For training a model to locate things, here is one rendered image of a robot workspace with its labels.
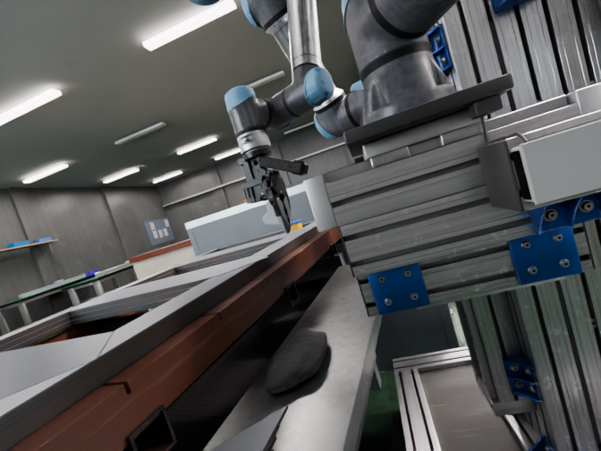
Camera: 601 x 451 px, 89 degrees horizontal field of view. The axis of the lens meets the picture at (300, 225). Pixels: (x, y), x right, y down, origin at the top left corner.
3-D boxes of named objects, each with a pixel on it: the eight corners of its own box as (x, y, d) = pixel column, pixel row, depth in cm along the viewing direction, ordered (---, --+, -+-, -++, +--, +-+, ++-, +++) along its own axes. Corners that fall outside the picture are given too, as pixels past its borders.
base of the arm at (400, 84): (444, 114, 58) (430, 62, 57) (472, 89, 43) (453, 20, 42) (366, 140, 61) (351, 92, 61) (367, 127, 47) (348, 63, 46)
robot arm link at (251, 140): (271, 131, 77) (256, 127, 70) (276, 148, 77) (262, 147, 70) (247, 141, 80) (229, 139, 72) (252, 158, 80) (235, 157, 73)
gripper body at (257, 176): (261, 203, 82) (248, 159, 81) (290, 194, 78) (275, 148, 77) (247, 207, 74) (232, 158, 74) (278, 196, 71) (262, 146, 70)
